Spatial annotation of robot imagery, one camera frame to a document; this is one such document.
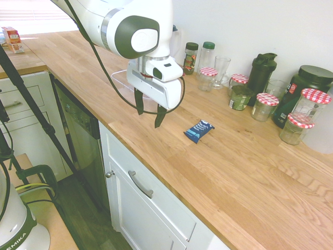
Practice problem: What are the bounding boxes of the large jar with checkered lid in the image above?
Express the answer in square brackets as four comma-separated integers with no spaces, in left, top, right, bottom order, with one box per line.
[290,87,332,123]

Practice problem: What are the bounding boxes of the black clamp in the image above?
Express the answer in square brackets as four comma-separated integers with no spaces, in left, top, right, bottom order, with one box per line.
[15,164,59,201]

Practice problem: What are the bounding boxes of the clear plastic rectangular container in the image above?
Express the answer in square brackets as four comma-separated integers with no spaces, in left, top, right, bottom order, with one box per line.
[111,69,157,101]

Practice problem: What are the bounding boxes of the black camera tripod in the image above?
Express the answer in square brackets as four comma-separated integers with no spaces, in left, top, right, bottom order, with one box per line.
[0,44,105,211]

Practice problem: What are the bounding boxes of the stainless steel dishwasher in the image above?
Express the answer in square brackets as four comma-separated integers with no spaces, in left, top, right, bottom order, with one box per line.
[49,74,110,209]

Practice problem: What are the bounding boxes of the large dark protein powder tub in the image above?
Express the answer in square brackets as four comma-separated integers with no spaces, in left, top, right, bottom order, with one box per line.
[272,65,333,130]

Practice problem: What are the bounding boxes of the white kitchen cabinet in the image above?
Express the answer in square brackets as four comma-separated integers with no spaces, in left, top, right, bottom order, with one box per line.
[98,121,229,250]

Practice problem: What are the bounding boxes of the white drawer cabinet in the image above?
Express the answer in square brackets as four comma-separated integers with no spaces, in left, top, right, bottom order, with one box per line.
[0,70,73,182]

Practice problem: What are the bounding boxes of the small white food box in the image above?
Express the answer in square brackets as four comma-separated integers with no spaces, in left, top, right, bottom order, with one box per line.
[6,41,25,54]

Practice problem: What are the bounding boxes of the clear bottle with green lid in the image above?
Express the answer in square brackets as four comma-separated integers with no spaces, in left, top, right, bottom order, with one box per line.
[196,41,216,79]

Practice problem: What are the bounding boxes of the black shaker bottle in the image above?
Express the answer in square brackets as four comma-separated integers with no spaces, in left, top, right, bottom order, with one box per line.
[246,53,278,107]

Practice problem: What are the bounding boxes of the green labelled jar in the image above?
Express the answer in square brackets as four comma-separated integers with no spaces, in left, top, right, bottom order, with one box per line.
[228,85,255,111]

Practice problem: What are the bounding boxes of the short clear glass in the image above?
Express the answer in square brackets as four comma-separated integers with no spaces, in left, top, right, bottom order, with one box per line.
[265,79,288,105]

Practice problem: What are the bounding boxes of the silver drawer handle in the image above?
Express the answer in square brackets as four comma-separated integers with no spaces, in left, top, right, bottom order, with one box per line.
[2,101,23,109]
[127,170,154,199]

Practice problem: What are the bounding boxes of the glass jar with checkered lid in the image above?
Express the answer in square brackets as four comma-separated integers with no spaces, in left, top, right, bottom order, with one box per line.
[228,73,250,97]
[197,67,219,92]
[279,113,315,146]
[251,93,279,122]

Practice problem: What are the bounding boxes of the yellow green cable bundle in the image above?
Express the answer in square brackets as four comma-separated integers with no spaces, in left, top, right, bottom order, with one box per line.
[15,182,57,198]

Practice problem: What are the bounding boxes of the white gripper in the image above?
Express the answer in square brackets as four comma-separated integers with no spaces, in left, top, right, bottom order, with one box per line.
[126,61,183,129]

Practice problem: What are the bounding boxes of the blue protein bar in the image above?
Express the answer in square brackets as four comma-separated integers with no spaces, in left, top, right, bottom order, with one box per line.
[183,119,216,144]

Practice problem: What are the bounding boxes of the orange and white carton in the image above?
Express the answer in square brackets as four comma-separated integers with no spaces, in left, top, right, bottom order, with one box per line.
[1,26,21,45]

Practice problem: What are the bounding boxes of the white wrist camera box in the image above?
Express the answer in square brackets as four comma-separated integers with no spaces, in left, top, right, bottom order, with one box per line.
[145,57,184,83]

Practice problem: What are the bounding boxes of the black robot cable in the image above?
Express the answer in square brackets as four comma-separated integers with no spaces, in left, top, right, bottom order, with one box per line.
[50,0,187,115]

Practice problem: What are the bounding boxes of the tall clear drinking glass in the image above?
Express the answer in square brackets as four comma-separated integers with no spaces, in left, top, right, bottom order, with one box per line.
[212,55,232,90]

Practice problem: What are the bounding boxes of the spice jar with dark lid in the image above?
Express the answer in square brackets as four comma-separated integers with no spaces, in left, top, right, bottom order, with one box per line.
[183,42,199,76]

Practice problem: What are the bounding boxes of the white window blinds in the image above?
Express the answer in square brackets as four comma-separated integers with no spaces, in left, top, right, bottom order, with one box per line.
[0,0,79,28]

